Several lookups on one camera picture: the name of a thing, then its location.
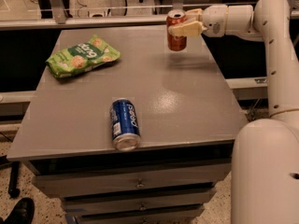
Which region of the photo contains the blue pepsi can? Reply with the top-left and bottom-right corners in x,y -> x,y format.
110,99 -> 141,151

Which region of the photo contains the grey drawer cabinet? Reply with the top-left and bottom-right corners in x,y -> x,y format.
8,25 -> 246,224

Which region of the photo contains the black shoe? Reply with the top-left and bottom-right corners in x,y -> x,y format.
0,198 -> 35,224

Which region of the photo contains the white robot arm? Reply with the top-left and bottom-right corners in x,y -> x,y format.
167,0 -> 299,224

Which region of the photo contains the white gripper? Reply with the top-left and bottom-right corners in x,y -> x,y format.
167,5 -> 228,37

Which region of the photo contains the green chip bag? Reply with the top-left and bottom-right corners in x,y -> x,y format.
46,35 -> 121,78

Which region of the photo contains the black stand leg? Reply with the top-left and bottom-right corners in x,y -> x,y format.
0,156 -> 20,199

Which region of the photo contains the red coke can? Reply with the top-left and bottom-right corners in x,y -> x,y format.
166,9 -> 187,51

